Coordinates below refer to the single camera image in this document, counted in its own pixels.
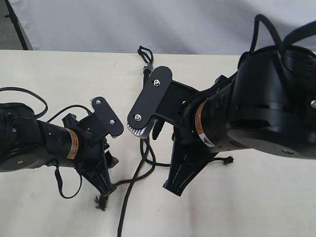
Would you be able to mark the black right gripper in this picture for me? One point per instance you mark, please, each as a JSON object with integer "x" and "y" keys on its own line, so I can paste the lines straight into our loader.
{"x": 189, "y": 157}

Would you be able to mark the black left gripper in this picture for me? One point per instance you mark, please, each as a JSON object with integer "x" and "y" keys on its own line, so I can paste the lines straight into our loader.
{"x": 92, "y": 162}

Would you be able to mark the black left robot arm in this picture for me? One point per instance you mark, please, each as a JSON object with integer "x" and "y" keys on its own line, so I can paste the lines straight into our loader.
{"x": 28, "y": 143}

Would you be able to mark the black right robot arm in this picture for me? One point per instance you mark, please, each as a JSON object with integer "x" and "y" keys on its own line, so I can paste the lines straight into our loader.
{"x": 267, "y": 105}

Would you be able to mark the grey backdrop cloth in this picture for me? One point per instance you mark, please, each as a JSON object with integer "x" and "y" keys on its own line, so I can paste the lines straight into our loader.
{"x": 222, "y": 27}

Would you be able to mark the black backdrop stand pole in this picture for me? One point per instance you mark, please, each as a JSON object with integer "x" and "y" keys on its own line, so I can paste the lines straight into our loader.
{"x": 24, "y": 41}

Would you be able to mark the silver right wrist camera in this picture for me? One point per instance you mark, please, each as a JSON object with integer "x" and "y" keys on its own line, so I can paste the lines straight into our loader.
{"x": 160, "y": 99}

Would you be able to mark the clear adhesive tape piece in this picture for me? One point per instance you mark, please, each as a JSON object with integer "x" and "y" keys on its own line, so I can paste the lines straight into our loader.
{"x": 148, "y": 68}

